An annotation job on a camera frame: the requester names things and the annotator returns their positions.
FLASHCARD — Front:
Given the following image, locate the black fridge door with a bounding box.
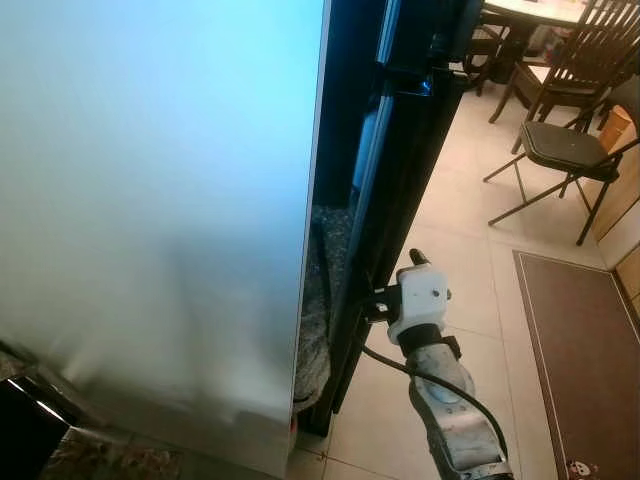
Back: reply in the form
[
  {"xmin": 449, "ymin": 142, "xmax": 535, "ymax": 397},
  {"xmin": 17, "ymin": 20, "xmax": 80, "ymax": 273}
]
[{"xmin": 296, "ymin": 0, "xmax": 487, "ymax": 439}]

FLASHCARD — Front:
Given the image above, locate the large white fridge panel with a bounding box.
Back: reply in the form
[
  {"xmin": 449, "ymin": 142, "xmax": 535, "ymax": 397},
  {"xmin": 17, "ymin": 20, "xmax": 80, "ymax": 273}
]
[{"xmin": 0, "ymin": 0, "xmax": 331, "ymax": 479}]

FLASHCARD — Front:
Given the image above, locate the black folding chair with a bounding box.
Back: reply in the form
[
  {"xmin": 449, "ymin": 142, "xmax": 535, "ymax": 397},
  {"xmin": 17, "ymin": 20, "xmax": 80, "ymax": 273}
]
[{"xmin": 483, "ymin": 75, "xmax": 640, "ymax": 247}]

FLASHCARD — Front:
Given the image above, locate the brown mat with cartoon icons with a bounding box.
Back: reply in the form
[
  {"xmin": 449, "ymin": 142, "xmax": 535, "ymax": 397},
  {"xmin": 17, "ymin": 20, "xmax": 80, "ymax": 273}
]
[{"xmin": 512, "ymin": 250, "xmax": 640, "ymax": 480}]

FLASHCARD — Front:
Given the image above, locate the light wood cabinet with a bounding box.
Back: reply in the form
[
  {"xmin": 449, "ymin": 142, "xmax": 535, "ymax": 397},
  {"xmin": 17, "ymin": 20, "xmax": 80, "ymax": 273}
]
[{"xmin": 592, "ymin": 100, "xmax": 640, "ymax": 301}]

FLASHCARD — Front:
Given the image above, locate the dark wooden dining chair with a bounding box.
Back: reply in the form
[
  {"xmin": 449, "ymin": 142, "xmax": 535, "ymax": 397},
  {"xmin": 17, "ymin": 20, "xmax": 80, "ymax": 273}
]
[
  {"xmin": 488, "ymin": 0, "xmax": 640, "ymax": 126},
  {"xmin": 462, "ymin": 20, "xmax": 513, "ymax": 98}
]

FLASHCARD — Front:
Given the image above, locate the round white marble table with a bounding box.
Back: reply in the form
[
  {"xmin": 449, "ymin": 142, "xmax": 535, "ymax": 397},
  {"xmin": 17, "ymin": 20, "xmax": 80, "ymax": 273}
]
[{"xmin": 483, "ymin": 0, "xmax": 591, "ymax": 29}]

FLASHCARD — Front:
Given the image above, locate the glossy black object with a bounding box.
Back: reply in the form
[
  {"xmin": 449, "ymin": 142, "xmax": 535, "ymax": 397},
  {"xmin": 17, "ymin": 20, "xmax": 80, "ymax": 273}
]
[{"xmin": 0, "ymin": 372, "xmax": 76, "ymax": 480}]

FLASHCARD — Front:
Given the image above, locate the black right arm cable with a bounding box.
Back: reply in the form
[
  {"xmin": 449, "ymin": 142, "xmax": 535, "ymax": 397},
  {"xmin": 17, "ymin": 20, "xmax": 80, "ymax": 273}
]
[{"xmin": 360, "ymin": 300, "xmax": 513, "ymax": 471}]

